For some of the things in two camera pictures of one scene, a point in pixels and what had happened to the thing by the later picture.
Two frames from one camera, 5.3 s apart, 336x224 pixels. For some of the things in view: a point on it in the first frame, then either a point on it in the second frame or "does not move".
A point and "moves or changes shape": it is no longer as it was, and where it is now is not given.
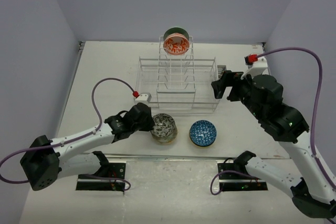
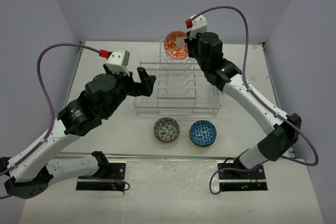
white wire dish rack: (174, 83) does not move
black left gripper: (149, 124) → (145, 88)
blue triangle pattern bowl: (202, 132) does not move
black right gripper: (229, 78) → (190, 43)
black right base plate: (238, 182) does not move
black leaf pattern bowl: (165, 131) moves or changes shape
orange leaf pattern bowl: (176, 43) moves or changes shape
